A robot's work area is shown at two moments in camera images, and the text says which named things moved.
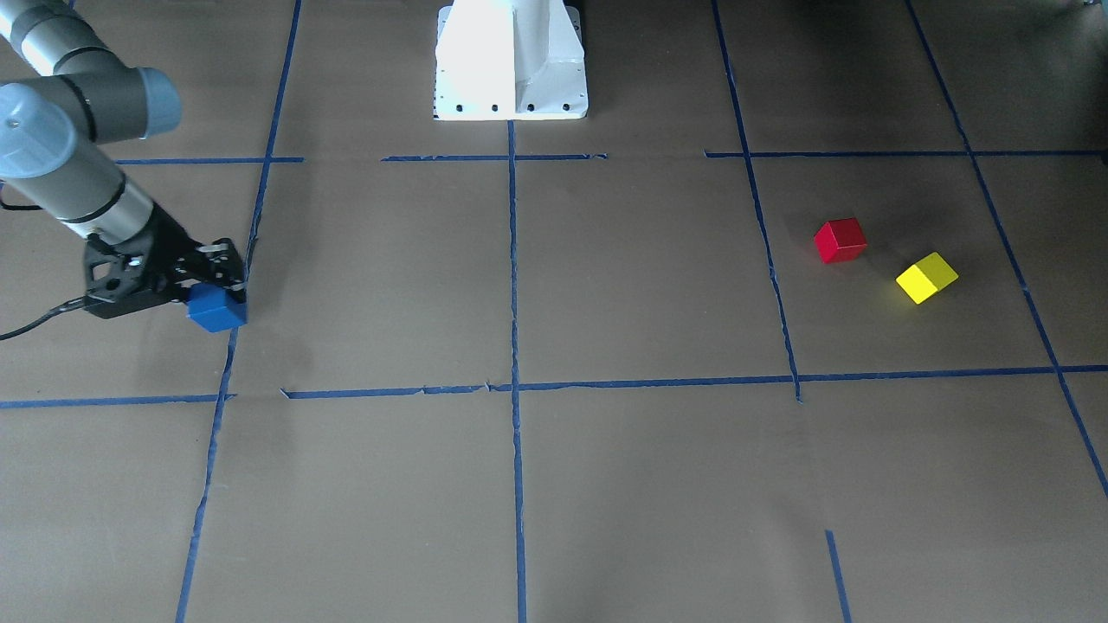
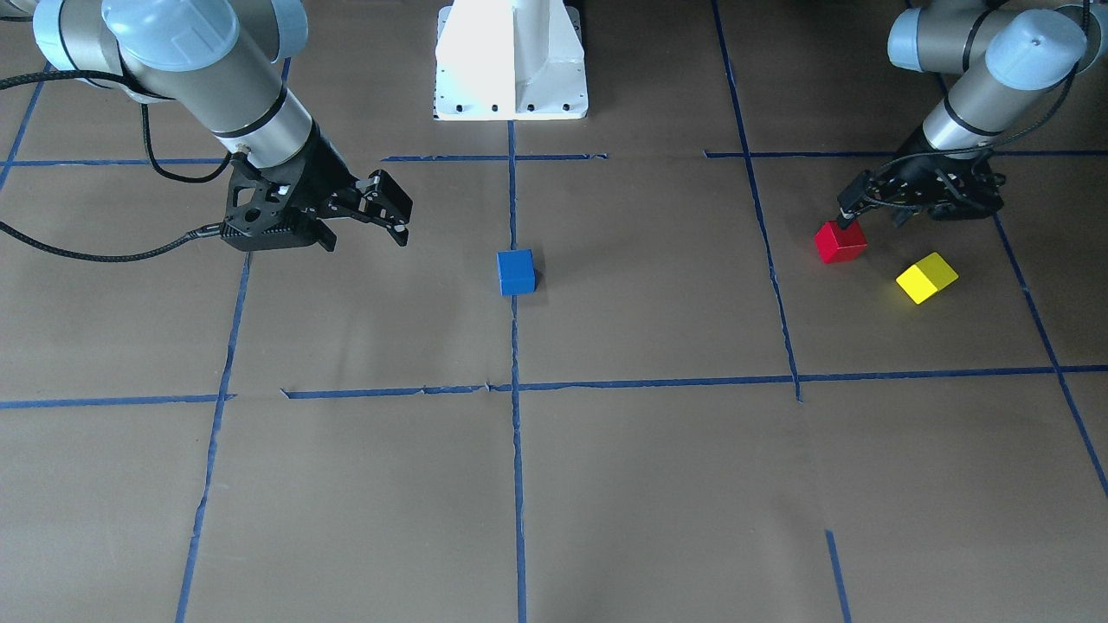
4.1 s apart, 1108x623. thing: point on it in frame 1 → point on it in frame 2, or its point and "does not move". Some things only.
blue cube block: [210, 307] → [517, 271]
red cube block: [840, 240] does not move
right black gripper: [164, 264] → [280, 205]
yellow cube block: [926, 278] does not move
